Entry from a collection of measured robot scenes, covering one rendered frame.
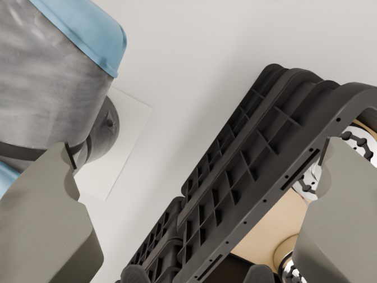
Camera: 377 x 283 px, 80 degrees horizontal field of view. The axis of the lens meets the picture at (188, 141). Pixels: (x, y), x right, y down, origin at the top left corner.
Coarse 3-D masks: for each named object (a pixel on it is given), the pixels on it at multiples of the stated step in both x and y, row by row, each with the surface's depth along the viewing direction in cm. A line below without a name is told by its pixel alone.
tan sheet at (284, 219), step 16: (368, 128) 28; (288, 192) 31; (272, 208) 33; (288, 208) 33; (304, 208) 33; (256, 224) 34; (272, 224) 34; (288, 224) 34; (256, 240) 35; (272, 240) 35; (240, 256) 37; (256, 256) 36; (272, 256) 36
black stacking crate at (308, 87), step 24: (288, 96) 27; (312, 96) 22; (264, 120) 28; (288, 120) 23; (360, 120) 27; (264, 144) 26; (240, 168) 29; (264, 168) 24; (216, 192) 32; (240, 192) 26; (192, 216) 34; (216, 216) 27; (192, 240) 30; (240, 264) 36
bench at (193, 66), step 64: (128, 0) 34; (192, 0) 34; (256, 0) 34; (320, 0) 33; (128, 64) 37; (192, 64) 37; (256, 64) 37; (320, 64) 37; (192, 128) 42; (128, 192) 48; (128, 256) 55
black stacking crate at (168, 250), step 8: (176, 240) 36; (168, 248) 37; (176, 248) 36; (160, 256) 38; (168, 256) 36; (176, 256) 35; (152, 264) 38; (160, 264) 37; (168, 264) 34; (176, 264) 33; (152, 272) 39; (160, 272) 36; (168, 272) 32; (176, 272) 32; (152, 280) 37; (160, 280) 33; (168, 280) 31
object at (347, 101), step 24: (336, 96) 18; (360, 96) 16; (312, 120) 19; (336, 120) 17; (288, 144) 20; (312, 144) 18; (288, 168) 19; (264, 192) 20; (240, 216) 21; (216, 240) 23; (240, 240) 22; (192, 264) 25; (216, 264) 23
